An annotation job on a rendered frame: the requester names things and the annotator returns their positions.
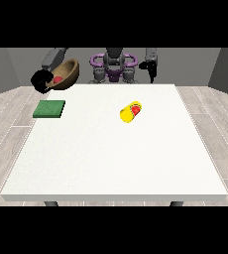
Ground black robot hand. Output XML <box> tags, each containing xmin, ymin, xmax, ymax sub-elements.
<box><xmin>138</xmin><ymin>61</ymin><xmax>159</xmax><ymax>84</ymax></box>
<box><xmin>30</xmin><ymin>68</ymin><xmax>55</xmax><ymax>94</ymax></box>

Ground green square pad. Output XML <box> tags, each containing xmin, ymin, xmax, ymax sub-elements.
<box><xmin>32</xmin><ymin>99</ymin><xmax>66</xmax><ymax>119</ymax></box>

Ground grey robot trunk purple rings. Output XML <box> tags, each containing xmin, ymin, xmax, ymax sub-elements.
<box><xmin>88</xmin><ymin>48</ymin><xmax>141</xmax><ymax>85</ymax></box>

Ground brown wooden bowl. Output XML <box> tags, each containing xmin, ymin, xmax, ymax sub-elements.
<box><xmin>46</xmin><ymin>58</ymin><xmax>80</xmax><ymax>91</ymax></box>

